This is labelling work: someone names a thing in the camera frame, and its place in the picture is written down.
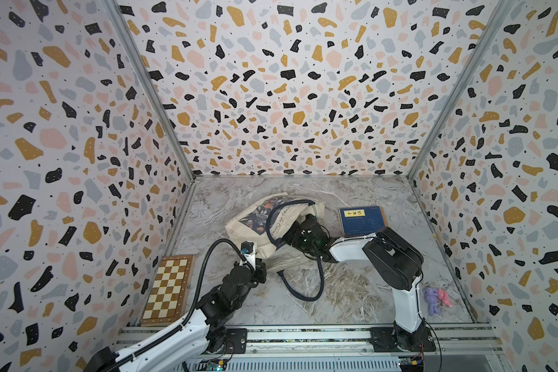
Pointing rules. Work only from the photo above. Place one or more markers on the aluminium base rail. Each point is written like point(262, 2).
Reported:
point(451, 347)

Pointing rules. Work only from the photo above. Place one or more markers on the small pink toy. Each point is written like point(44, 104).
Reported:
point(444, 298)

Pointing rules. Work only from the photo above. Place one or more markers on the right circuit board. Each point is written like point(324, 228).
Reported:
point(409, 364)

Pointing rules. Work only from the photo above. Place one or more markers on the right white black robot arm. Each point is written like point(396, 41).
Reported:
point(397, 262)

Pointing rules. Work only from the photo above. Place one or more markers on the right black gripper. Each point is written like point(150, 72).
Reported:
point(292, 239)

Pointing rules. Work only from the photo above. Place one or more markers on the left green circuit board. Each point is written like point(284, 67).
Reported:
point(212, 365)

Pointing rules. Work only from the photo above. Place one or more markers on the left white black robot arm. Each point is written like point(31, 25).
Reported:
point(191, 336)

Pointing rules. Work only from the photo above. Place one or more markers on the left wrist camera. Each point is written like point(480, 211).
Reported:
point(248, 251)

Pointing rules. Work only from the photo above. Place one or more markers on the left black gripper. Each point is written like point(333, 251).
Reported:
point(260, 270)

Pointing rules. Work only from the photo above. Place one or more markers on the cream canvas tote bag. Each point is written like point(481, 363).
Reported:
point(266, 222)

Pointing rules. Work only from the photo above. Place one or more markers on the wooden chessboard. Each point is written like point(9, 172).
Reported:
point(168, 295)

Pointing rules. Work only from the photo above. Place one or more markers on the small purple toy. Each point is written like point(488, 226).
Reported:
point(431, 296)

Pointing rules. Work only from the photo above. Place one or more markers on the navy book with yellow label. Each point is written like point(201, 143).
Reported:
point(362, 221)

